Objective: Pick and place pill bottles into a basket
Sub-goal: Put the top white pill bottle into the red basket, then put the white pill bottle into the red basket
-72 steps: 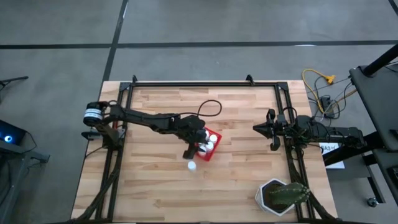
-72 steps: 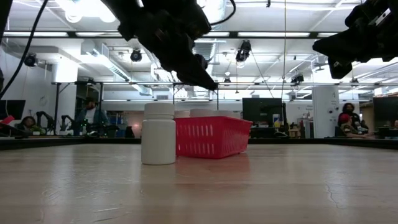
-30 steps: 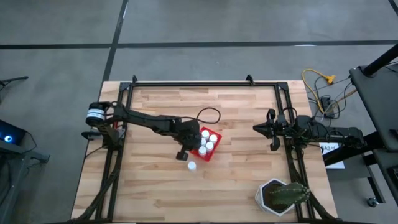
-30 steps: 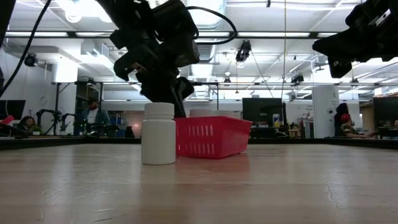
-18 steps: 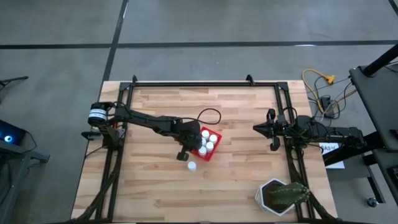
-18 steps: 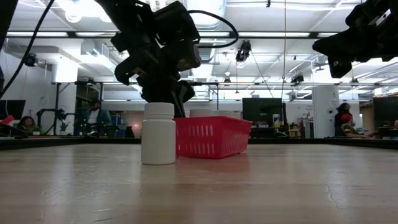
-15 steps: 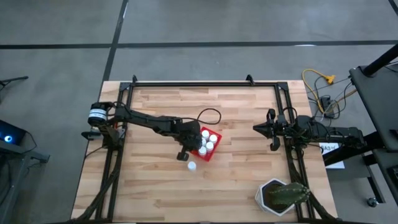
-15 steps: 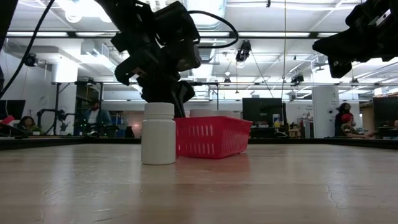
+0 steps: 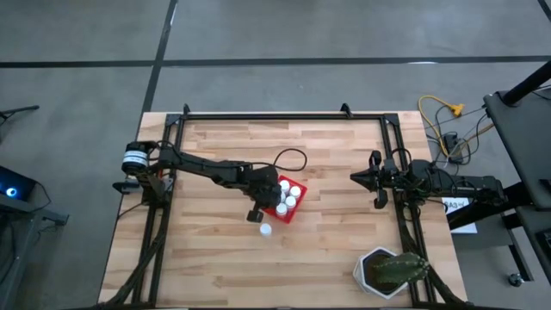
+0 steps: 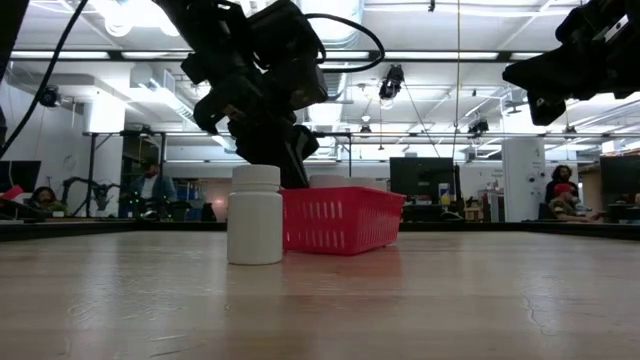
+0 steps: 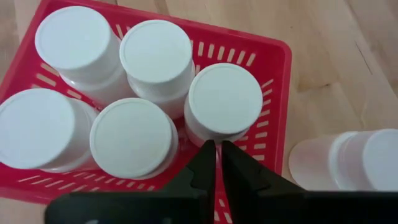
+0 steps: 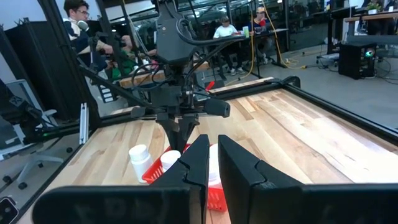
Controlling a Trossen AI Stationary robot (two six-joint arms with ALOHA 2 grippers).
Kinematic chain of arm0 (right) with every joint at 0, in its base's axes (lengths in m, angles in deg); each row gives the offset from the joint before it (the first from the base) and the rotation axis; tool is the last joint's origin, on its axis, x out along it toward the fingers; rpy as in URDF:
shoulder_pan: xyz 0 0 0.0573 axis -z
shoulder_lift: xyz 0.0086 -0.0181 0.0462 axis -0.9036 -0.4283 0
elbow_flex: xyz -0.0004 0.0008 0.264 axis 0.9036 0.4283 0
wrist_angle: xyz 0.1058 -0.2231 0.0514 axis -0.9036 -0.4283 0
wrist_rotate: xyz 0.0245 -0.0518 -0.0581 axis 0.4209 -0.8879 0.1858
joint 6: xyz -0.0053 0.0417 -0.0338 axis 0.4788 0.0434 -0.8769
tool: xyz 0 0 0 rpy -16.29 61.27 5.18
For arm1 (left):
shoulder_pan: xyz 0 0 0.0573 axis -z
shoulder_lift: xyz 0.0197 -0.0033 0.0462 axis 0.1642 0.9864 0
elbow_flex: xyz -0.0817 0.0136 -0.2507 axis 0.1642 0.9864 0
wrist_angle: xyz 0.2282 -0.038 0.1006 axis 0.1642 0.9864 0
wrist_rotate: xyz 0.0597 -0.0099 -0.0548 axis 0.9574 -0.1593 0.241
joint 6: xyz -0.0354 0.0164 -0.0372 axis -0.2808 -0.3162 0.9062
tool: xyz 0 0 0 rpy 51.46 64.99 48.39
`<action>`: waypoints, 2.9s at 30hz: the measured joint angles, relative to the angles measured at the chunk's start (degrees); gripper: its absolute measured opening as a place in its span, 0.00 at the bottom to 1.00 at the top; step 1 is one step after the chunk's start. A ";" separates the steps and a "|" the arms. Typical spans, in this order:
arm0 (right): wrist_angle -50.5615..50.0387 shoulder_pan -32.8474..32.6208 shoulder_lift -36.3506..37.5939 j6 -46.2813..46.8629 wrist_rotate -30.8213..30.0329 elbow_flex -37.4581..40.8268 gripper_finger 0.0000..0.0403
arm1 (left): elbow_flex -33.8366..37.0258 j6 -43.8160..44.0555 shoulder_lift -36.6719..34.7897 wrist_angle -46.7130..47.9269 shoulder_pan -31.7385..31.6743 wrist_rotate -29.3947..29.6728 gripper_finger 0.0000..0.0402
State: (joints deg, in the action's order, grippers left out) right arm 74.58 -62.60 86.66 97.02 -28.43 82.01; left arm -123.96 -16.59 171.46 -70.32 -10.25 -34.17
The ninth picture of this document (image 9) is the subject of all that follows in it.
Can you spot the black stand leg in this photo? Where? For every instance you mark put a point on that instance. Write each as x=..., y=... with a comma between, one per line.
x=486, y=211

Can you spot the grey metal stand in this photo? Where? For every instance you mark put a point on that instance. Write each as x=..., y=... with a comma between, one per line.
x=34, y=212

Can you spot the black device with blue light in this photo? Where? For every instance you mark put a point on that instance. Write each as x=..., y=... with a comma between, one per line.
x=17, y=183

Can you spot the black caster wheel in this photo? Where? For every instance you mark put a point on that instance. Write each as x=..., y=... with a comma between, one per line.
x=515, y=280

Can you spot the white hexagonal plant pot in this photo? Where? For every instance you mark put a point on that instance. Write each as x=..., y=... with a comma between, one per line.
x=360, y=275

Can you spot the black aluminium table frame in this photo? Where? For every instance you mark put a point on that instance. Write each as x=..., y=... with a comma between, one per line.
x=280, y=116

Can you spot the dark grey desk top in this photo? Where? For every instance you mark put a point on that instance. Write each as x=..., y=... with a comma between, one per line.
x=525, y=142

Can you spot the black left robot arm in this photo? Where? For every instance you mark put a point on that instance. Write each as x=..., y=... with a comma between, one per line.
x=202, y=165

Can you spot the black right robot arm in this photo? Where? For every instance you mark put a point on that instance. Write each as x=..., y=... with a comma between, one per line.
x=465, y=183

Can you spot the white paper sheet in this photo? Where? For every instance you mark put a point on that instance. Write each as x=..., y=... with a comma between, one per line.
x=460, y=208

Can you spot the black frame clamp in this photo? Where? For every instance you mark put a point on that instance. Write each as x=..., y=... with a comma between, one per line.
x=345, y=110
x=186, y=109

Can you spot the black power adapter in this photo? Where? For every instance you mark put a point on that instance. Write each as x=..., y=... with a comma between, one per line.
x=452, y=142

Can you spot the black diagonal pole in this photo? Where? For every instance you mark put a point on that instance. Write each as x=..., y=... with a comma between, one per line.
x=527, y=84

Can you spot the black base bracket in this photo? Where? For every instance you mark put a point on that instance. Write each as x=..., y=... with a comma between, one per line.
x=125, y=187

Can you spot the red plastic slotted basket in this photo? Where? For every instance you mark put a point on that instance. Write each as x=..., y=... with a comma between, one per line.
x=287, y=218

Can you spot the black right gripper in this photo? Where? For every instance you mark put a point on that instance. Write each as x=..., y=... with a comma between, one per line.
x=385, y=176

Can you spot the black tripod leg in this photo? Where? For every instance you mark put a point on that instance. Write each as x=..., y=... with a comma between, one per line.
x=19, y=110

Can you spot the green cactus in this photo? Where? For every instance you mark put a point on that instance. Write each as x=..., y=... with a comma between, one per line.
x=400, y=268

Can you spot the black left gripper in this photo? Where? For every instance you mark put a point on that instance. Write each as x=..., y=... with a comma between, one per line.
x=264, y=189

